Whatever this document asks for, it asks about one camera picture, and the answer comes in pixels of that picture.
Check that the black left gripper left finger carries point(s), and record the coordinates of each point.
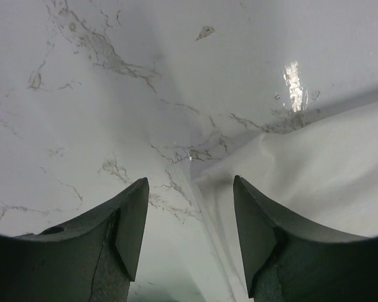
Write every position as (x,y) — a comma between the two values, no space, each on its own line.
(92,257)

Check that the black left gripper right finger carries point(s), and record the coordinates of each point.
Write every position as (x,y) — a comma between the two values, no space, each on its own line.
(287,257)

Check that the white t shirt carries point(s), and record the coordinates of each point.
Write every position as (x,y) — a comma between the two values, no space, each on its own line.
(326,171)

